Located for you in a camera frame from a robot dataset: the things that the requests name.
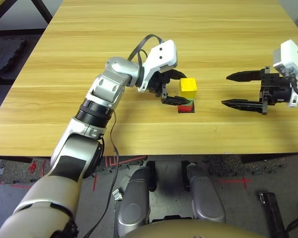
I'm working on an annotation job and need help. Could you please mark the small white clip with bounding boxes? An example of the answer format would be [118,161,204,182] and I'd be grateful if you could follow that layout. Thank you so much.
[111,188,123,201]

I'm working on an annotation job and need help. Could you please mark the grey robot leg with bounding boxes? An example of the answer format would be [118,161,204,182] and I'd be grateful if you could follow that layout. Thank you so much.
[185,163,226,224]
[113,165,157,238]

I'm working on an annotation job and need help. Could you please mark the khaki robot torso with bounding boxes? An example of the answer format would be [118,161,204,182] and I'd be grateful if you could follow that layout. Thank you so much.
[121,219,269,238]

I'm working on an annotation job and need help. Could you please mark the thin black hanging cable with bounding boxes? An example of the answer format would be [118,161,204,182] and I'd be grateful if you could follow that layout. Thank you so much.
[83,111,120,238]

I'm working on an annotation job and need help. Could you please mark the speckled dark floor mat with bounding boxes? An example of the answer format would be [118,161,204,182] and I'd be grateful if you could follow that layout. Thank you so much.
[205,153,289,178]

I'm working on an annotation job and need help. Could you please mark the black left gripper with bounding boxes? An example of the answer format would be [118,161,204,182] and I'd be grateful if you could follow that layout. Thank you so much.
[149,70,191,106]

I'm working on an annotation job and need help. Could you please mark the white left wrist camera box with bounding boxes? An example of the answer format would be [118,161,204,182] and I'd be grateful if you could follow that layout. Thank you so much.
[138,39,178,93]

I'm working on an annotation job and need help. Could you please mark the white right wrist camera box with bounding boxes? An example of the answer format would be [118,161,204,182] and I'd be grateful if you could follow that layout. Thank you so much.
[273,39,298,108]

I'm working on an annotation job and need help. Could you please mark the black metal floor bracket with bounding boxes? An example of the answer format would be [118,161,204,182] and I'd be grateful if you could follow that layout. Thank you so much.
[259,192,289,238]

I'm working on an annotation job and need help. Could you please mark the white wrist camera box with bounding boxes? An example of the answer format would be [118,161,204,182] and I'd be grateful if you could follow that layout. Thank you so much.
[273,39,298,108]
[138,39,178,93]

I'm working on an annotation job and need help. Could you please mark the black foam mat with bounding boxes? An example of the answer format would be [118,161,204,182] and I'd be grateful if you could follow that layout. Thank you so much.
[0,37,28,75]

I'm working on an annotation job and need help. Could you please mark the wooden side table black legs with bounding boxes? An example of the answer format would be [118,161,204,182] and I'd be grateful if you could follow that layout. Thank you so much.
[0,0,53,31]

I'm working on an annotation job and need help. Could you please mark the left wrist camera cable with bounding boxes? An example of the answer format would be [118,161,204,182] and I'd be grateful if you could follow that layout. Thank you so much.
[128,34,165,66]

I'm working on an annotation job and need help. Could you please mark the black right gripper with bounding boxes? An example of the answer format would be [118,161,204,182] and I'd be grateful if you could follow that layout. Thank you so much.
[221,66,295,116]

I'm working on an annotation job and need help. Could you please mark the grey right robot leg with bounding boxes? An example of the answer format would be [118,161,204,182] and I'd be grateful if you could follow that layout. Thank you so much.
[185,163,226,224]

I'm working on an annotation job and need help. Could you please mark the grey left robot leg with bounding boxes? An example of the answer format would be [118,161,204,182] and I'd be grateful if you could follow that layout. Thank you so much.
[113,165,157,238]

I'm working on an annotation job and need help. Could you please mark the yellow wooden block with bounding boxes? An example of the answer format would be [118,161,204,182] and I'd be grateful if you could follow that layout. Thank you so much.
[178,77,198,100]

